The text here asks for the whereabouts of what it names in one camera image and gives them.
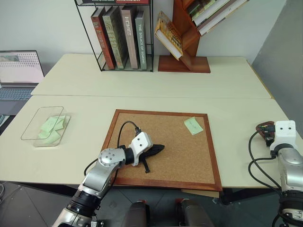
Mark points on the black book with white print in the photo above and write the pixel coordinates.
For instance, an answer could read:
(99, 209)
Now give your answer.
(99, 1)

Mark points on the green-covered book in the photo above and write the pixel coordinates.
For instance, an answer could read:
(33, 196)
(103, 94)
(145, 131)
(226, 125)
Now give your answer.
(201, 7)

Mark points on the brown HOMES book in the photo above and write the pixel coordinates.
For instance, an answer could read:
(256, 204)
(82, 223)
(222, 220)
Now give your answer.
(129, 35)

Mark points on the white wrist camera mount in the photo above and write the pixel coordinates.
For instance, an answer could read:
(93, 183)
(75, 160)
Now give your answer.
(141, 142)
(285, 132)

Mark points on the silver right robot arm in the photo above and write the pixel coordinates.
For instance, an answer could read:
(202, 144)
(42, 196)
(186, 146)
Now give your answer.
(290, 163)

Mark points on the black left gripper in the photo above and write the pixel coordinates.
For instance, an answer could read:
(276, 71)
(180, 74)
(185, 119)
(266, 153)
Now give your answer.
(146, 156)

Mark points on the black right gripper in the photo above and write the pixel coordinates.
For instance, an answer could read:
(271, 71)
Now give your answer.
(268, 128)

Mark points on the red book with white print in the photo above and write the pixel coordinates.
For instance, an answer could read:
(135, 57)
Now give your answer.
(132, 1)

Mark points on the wood-framed cork board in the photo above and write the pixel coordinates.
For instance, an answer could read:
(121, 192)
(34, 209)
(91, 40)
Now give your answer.
(180, 156)

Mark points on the brown wooden tree bookshelf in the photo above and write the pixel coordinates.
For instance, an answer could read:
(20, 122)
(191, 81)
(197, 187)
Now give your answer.
(187, 61)

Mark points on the yellow patterned book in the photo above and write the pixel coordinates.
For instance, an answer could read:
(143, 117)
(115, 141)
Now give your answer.
(169, 33)

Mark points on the green sticky note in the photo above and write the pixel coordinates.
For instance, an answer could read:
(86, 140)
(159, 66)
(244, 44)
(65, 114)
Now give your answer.
(48, 124)
(193, 126)
(61, 122)
(48, 136)

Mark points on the grey open laptop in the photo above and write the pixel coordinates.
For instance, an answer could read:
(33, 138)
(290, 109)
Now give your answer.
(19, 68)

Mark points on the grey-green slim book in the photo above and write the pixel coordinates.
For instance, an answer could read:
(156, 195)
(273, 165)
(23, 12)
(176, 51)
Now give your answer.
(140, 42)

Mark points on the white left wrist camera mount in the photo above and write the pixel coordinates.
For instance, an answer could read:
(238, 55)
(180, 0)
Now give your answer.
(141, 142)

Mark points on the clear plastic box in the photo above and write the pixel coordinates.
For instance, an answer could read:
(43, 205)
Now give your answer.
(30, 132)

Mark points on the white-paged book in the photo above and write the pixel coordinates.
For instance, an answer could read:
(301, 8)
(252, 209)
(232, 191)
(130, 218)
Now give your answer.
(213, 16)

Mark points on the olive patterned book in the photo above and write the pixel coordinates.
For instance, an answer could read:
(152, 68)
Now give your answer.
(116, 40)

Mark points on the dark-covered thick book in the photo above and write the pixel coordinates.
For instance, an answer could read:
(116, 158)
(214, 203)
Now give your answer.
(220, 23)

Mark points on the red hardcover book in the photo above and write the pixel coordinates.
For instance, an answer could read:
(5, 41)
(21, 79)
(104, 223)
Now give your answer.
(103, 42)

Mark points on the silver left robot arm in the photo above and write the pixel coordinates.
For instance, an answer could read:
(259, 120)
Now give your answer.
(107, 160)

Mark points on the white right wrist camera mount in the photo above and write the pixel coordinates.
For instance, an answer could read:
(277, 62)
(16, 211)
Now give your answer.
(285, 132)

